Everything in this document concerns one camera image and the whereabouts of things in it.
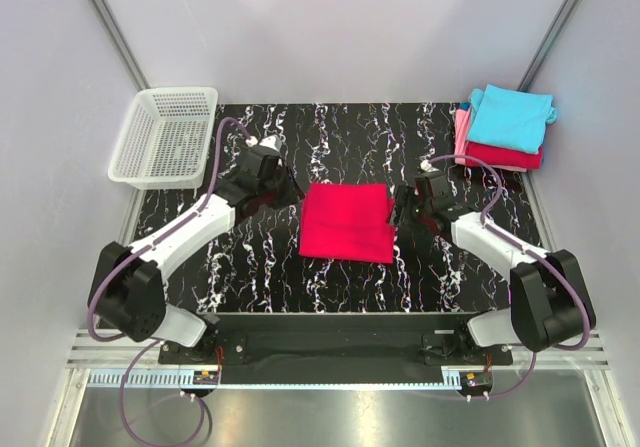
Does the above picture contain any white plastic perforated basket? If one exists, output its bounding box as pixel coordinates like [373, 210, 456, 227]
[107, 87, 218, 190]

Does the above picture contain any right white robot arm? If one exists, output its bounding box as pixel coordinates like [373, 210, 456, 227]
[389, 169, 596, 364]

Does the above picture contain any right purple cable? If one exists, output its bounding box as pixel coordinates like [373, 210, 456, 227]
[419, 154, 596, 402]

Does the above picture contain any folded red t-shirt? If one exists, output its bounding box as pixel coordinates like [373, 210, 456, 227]
[465, 142, 544, 170]

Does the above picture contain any aluminium extrusion rail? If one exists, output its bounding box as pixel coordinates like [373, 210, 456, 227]
[66, 329, 609, 371]

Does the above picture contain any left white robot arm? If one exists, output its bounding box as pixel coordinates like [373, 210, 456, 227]
[88, 136, 304, 363]

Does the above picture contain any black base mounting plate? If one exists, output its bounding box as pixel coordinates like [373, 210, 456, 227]
[158, 313, 513, 389]

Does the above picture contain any folded pink t-shirt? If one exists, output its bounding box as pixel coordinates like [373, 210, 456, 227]
[454, 108, 526, 172]

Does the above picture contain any red t-shirt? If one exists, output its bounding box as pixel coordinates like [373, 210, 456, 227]
[299, 183, 395, 264]
[465, 142, 544, 170]

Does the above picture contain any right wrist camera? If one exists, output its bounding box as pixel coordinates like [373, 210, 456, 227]
[420, 160, 441, 175]

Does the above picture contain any folded cyan t-shirt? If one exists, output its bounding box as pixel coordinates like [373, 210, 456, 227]
[467, 84, 558, 155]

